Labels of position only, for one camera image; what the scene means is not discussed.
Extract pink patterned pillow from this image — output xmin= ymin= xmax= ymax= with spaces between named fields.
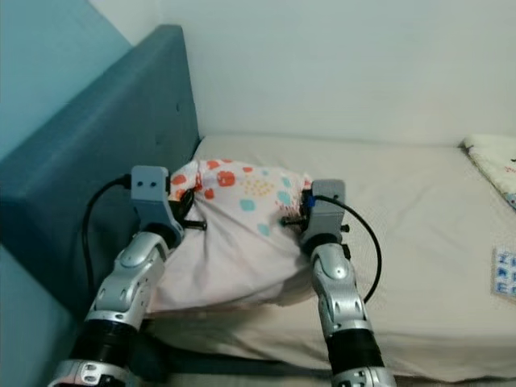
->
xmin=149 ymin=157 xmax=315 ymax=314

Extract white book blue letters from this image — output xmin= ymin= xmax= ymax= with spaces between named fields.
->
xmin=492 ymin=246 xmax=516 ymax=303

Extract beige sheeted mattress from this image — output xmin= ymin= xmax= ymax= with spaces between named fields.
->
xmin=141 ymin=133 xmax=516 ymax=384

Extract cream cartoon print blanket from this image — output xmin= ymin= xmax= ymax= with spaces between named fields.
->
xmin=461 ymin=134 xmax=516 ymax=212

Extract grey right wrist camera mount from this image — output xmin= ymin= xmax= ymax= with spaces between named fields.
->
xmin=298 ymin=179 xmax=347 ymax=243

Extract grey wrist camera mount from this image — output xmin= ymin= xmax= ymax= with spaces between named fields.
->
xmin=131 ymin=165 xmax=185 ymax=243
xmin=298 ymin=179 xmax=347 ymax=243

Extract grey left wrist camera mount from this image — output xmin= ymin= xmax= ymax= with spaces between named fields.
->
xmin=131 ymin=165 xmax=185 ymax=243

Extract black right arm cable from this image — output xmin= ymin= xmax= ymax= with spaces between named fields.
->
xmin=313 ymin=192 xmax=383 ymax=306

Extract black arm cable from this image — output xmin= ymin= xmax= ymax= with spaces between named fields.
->
xmin=313 ymin=192 xmax=383 ymax=306
xmin=82 ymin=176 xmax=136 ymax=315

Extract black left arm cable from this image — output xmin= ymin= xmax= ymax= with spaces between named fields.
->
xmin=82 ymin=176 xmax=136 ymax=315

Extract blue upholstered bed frame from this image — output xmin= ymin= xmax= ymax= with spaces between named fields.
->
xmin=0 ymin=24 xmax=202 ymax=384

